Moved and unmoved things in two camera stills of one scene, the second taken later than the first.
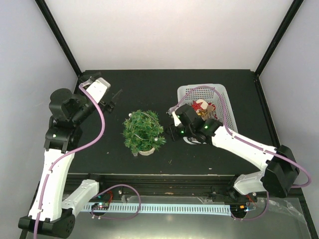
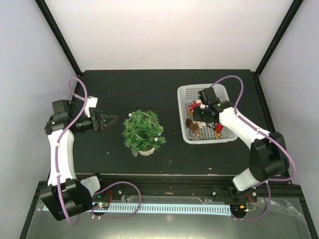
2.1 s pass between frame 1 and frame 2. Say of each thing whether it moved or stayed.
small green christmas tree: stayed
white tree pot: stayed
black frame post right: stayed
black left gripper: moved
